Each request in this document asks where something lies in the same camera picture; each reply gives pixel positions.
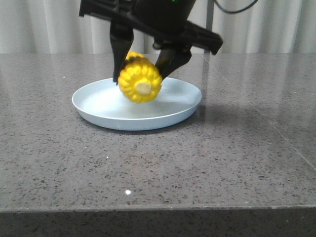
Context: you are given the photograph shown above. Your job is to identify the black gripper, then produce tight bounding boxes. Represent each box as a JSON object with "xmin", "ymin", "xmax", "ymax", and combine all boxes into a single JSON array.
[{"xmin": 79, "ymin": 0, "xmax": 223, "ymax": 84}]

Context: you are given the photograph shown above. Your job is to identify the yellow corn cob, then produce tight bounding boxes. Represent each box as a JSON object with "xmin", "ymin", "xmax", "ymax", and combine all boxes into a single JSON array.
[{"xmin": 118, "ymin": 51, "xmax": 162, "ymax": 103}]

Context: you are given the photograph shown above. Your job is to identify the light blue round plate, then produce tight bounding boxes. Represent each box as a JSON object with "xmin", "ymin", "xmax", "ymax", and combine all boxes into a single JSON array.
[{"xmin": 72, "ymin": 78, "xmax": 202, "ymax": 131}]

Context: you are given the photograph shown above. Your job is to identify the white pleated curtain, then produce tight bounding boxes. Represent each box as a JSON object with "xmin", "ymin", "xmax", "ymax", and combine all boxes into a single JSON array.
[{"xmin": 0, "ymin": 0, "xmax": 316, "ymax": 54}]

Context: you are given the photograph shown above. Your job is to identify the black cable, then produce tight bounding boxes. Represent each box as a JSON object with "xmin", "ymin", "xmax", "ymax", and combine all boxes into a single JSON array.
[{"xmin": 212, "ymin": 0, "xmax": 259, "ymax": 14}]

